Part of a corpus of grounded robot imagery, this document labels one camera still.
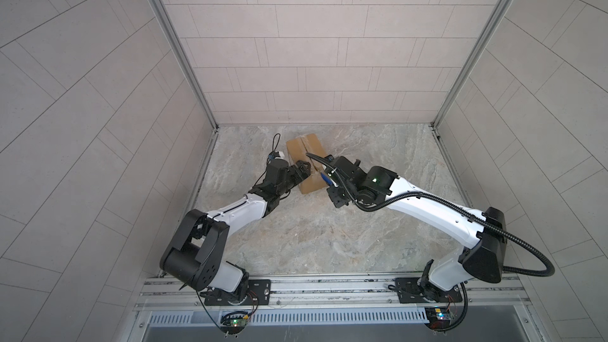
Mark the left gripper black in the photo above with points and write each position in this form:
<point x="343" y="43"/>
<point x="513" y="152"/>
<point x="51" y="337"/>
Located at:
<point x="296" y="178"/>

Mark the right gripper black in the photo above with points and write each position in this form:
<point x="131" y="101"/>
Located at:
<point x="335" y="201"/>

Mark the brown cardboard express box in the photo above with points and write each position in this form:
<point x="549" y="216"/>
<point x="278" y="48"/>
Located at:
<point x="297" y="150"/>

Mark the blue utility knife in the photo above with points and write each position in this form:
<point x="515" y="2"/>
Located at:
<point x="326" y="180"/>

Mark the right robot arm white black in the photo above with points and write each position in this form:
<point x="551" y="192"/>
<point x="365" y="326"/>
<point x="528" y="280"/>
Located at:
<point x="482" y="247"/>

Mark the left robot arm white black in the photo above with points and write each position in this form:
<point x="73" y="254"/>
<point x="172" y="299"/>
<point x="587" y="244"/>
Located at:
<point x="195" y="253"/>

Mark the white ventilation grille strip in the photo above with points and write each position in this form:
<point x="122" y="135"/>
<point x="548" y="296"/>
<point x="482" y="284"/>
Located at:
<point x="296" y="317"/>

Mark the right green circuit board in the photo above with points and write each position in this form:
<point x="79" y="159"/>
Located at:
<point x="438" y="317"/>

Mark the green circuit board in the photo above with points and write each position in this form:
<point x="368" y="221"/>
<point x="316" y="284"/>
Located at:
<point x="234" y="322"/>
<point x="438" y="317"/>

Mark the left green circuit board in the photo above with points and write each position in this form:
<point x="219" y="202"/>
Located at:
<point x="234" y="322"/>

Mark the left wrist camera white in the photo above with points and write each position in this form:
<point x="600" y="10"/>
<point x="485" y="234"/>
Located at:
<point x="276" y="154"/>

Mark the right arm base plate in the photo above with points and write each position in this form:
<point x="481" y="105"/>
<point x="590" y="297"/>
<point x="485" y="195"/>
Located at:
<point x="409" y="290"/>

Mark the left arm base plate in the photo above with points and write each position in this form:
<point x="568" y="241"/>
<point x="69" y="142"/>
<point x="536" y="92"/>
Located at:
<point x="247" y="292"/>

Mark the aluminium mounting rail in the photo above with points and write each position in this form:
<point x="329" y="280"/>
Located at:
<point x="331" y="291"/>

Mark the left aluminium corner post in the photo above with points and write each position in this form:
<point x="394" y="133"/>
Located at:
<point x="170" y="33"/>

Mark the aluminium corner post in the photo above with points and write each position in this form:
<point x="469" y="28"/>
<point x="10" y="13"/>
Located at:
<point x="170" y="33"/>
<point x="498" y="13"/>

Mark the right aluminium corner post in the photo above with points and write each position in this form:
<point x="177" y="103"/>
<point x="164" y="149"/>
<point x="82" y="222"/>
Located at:
<point x="498" y="13"/>

